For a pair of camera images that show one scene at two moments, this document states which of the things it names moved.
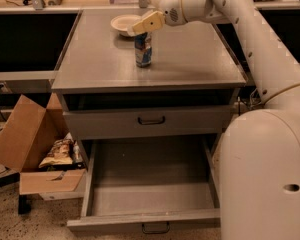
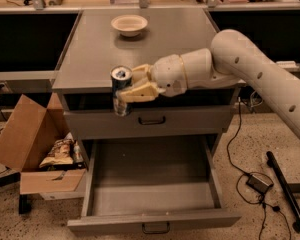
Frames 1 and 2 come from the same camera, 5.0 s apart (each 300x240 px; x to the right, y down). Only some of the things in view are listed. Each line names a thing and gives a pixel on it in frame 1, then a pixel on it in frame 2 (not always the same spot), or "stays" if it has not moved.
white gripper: (171, 13) -> (167, 73)
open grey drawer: (150, 186) stays
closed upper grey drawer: (150, 121) stays
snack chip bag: (61, 152) stays
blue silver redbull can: (143, 49) -> (121, 77)
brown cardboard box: (35, 142) stays
